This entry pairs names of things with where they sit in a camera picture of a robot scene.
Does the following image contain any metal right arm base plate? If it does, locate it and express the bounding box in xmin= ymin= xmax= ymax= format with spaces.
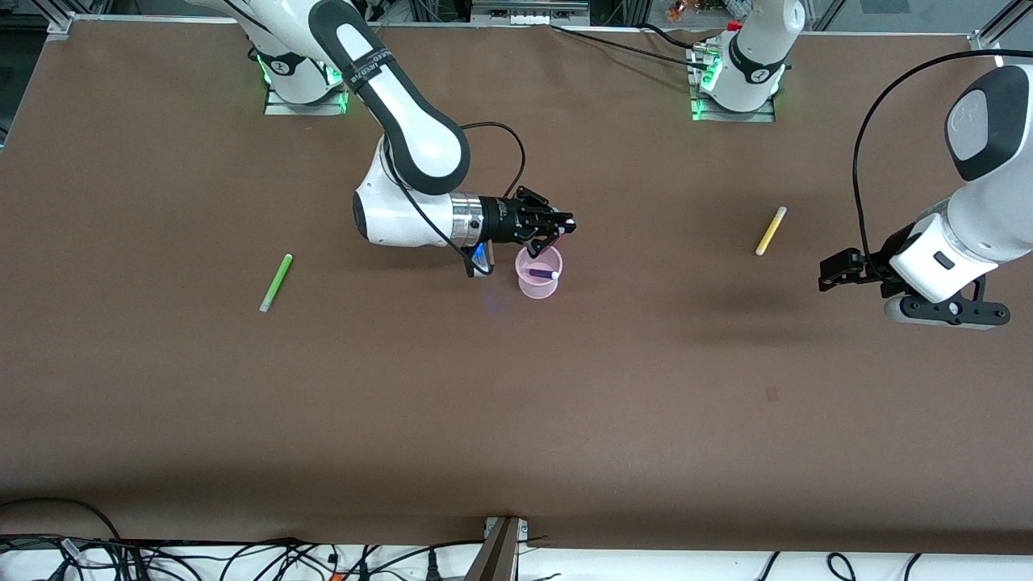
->
xmin=265 ymin=81 xmax=349 ymax=116

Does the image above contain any long black table cable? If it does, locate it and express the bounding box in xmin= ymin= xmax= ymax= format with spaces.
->
xmin=551 ymin=24 xmax=711 ymax=62

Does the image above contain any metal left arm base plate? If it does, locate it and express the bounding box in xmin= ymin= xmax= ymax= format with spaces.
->
xmin=690 ymin=44 xmax=777 ymax=123

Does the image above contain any short black table cable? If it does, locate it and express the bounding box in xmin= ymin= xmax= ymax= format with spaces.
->
xmin=642 ymin=23 xmax=705 ymax=48

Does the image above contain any pink plastic cup holder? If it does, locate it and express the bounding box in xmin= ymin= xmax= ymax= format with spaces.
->
xmin=515 ymin=245 xmax=563 ymax=300

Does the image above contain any grey power strip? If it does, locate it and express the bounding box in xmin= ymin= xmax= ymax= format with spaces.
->
xmin=470 ymin=0 xmax=592 ymax=27

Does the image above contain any aluminium frame strut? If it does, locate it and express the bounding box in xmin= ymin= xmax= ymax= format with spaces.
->
xmin=986 ymin=0 xmax=1033 ymax=43

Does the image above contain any thick black looping cable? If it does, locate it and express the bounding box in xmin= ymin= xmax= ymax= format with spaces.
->
xmin=0 ymin=497 xmax=122 ymax=543

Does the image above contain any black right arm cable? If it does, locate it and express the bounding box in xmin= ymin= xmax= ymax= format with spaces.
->
xmin=386 ymin=121 xmax=527 ymax=277

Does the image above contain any green marker pen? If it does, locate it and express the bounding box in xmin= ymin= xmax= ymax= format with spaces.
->
xmin=258 ymin=253 xmax=294 ymax=314

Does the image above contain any yellow marker pen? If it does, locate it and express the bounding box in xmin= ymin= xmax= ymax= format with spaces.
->
xmin=755 ymin=206 xmax=788 ymax=257

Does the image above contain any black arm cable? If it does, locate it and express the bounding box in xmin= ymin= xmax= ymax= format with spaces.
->
xmin=852 ymin=50 xmax=1033 ymax=259
xmin=386 ymin=121 xmax=527 ymax=277

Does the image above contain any metal table post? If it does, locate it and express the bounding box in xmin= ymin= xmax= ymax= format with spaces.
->
xmin=464 ymin=516 xmax=529 ymax=581

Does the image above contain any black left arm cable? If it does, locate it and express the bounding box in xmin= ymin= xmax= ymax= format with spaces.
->
xmin=852 ymin=50 xmax=1033 ymax=259

